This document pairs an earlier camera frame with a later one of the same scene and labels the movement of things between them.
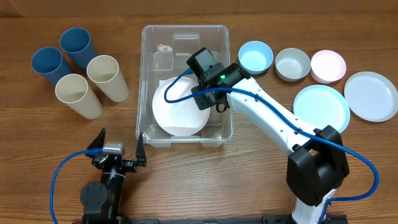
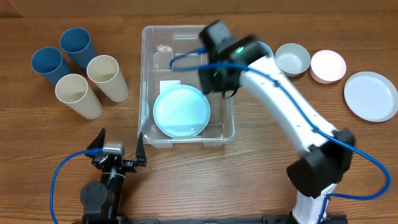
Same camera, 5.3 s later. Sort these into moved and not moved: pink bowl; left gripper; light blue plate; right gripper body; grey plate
Moved: right gripper body; light blue plate
Not moved: left gripper; pink bowl; grey plate
